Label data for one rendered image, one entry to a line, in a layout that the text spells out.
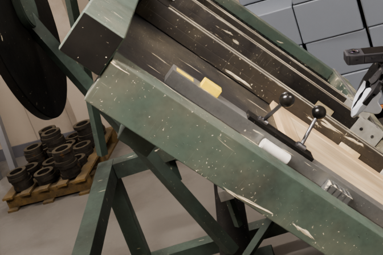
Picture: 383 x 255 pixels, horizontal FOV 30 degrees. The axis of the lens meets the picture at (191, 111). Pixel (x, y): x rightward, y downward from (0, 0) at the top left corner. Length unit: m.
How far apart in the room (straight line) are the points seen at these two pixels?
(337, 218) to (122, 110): 0.52
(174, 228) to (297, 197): 3.17
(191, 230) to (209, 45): 2.54
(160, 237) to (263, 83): 2.56
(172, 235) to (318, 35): 1.68
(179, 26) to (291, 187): 0.80
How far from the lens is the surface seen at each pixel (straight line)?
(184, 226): 4.68
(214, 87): 1.73
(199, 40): 2.19
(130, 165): 3.82
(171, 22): 2.18
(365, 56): 1.73
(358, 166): 2.29
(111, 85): 1.46
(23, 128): 7.23
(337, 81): 3.60
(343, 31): 4.99
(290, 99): 1.70
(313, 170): 1.82
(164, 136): 1.49
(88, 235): 3.17
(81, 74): 2.50
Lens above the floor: 2.09
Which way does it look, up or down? 18 degrees down
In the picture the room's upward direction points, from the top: 19 degrees counter-clockwise
